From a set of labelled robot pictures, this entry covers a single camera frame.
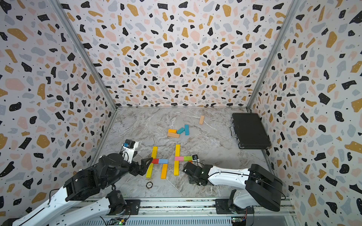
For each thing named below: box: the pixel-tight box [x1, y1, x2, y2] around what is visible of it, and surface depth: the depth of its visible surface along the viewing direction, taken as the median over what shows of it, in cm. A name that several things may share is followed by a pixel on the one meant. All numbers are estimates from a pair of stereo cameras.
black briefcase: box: [229, 113, 272, 150], surface depth 102 cm
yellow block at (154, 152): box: [151, 145, 158, 159], surface depth 96 cm
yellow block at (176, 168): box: [173, 160, 180, 177], surface depth 89 cm
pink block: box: [174, 156, 184, 162], surface depth 94 cm
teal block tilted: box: [176, 127, 185, 135], surface depth 109 cm
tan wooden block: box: [166, 132, 181, 139], surface depth 105 cm
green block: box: [183, 155, 193, 162], surface depth 93 cm
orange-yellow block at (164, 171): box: [160, 163, 169, 180], surface depth 87 cm
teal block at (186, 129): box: [184, 124, 190, 136], surface depth 108 cm
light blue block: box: [158, 158, 169, 165], surface depth 92 cm
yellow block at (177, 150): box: [174, 144, 181, 157], surface depth 97 cm
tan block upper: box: [198, 114, 205, 125], surface depth 115 cm
